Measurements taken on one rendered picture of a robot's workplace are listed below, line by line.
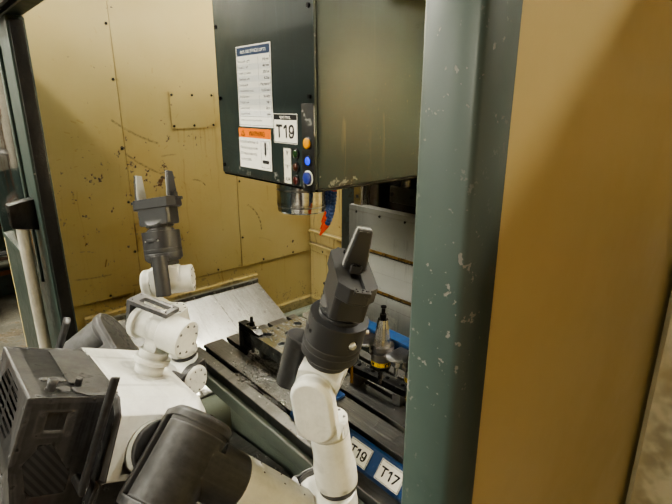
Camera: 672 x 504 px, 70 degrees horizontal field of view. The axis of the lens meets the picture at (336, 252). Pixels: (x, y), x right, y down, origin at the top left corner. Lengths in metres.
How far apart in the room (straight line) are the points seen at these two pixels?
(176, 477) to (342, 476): 0.27
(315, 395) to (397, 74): 0.85
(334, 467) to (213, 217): 1.85
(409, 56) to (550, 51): 1.01
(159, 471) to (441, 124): 0.60
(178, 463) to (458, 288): 0.54
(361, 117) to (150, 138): 1.34
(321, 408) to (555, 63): 0.55
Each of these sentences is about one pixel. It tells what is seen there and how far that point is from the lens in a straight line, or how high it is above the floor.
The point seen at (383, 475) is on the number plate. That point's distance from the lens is 1.31.
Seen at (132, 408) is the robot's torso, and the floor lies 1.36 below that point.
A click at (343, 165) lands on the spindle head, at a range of 1.18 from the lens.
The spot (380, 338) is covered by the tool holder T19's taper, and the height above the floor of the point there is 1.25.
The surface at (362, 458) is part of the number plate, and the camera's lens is 1.35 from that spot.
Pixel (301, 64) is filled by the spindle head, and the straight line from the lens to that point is 1.16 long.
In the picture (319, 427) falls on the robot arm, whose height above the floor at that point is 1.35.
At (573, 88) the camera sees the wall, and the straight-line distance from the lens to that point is 0.37.
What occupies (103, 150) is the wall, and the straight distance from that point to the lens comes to 2.29.
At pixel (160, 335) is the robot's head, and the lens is 0.90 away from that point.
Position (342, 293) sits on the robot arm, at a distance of 0.62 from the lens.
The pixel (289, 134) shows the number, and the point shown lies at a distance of 1.19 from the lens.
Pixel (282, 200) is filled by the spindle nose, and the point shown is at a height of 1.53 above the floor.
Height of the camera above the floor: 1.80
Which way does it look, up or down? 17 degrees down
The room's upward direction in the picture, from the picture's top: straight up
